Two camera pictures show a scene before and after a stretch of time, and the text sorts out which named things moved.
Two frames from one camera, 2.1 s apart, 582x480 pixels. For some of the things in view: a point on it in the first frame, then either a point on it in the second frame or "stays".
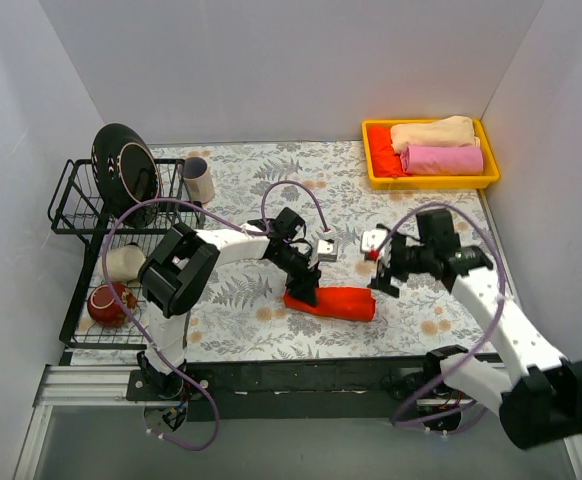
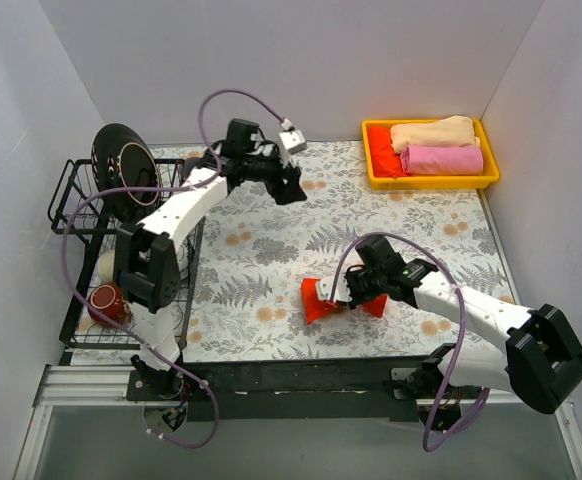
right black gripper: [391, 265] to [350, 293]
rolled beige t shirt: [452, 131] stays
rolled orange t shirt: [385, 162] stays
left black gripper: [302, 279] to [281, 181]
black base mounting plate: [287, 389] stays
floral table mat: [355, 271] stays
